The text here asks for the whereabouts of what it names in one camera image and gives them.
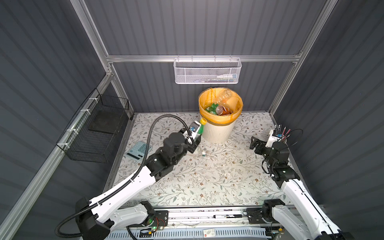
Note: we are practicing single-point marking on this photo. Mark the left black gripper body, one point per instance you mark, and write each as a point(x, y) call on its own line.
point(184, 146)

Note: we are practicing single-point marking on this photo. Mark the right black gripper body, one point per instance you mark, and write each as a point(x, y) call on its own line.
point(263, 150)

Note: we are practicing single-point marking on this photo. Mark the green bottle yellow cap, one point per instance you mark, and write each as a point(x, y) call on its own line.
point(202, 122)
point(212, 109)

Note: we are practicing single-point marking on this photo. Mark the brown tea bottle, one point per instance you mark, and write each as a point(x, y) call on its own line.
point(223, 110)

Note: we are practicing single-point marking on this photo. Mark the square clear bottle green label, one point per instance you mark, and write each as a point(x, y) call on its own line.
point(200, 152)

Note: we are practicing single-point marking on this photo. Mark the tall clear ribbed bottle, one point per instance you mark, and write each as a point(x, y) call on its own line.
point(223, 97)

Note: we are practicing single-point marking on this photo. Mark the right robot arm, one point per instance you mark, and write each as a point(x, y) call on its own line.
point(313, 223)

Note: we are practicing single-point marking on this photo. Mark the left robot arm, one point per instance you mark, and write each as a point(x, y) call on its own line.
point(95, 219)

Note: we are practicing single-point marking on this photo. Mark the white ribbed trash bin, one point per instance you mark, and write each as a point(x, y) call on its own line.
point(215, 133)

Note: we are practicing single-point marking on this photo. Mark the orange bin liner bag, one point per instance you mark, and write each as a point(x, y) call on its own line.
point(208, 97)

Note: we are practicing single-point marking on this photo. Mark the white pencil cup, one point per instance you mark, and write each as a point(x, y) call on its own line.
point(284, 137)

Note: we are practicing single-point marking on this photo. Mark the teal calculator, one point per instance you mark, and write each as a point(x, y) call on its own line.
point(137, 151)

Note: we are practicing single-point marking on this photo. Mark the white tube in basket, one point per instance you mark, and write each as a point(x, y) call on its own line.
point(225, 77)

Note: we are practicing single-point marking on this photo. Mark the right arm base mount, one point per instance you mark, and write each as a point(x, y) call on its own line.
point(259, 216)

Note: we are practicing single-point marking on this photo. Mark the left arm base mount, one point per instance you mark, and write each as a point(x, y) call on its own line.
point(159, 219)

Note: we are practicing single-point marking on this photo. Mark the white wire wall basket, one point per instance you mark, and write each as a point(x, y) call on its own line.
point(199, 71)

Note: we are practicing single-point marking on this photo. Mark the black wire wall basket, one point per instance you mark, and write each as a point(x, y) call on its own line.
point(98, 129)

